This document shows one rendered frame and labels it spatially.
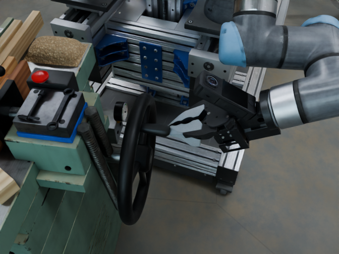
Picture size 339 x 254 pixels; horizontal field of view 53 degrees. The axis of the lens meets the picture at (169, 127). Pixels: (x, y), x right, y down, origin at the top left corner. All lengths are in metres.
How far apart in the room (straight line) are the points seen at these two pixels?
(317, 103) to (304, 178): 1.24
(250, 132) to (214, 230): 0.97
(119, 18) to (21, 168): 0.79
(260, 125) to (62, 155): 0.36
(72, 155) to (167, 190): 1.05
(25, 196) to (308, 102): 0.51
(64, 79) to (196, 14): 0.62
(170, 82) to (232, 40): 0.77
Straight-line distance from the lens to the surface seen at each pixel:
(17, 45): 0.91
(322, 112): 0.58
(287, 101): 0.57
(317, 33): 0.64
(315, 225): 1.69
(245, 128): 0.63
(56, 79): 0.66
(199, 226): 1.56
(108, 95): 1.75
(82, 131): 0.61
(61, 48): 0.86
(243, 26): 0.61
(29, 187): 0.69
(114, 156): 0.75
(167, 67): 1.30
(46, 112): 0.62
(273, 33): 0.61
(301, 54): 0.62
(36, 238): 0.76
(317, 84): 0.57
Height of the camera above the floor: 1.43
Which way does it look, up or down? 50 degrees down
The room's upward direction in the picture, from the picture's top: straight up
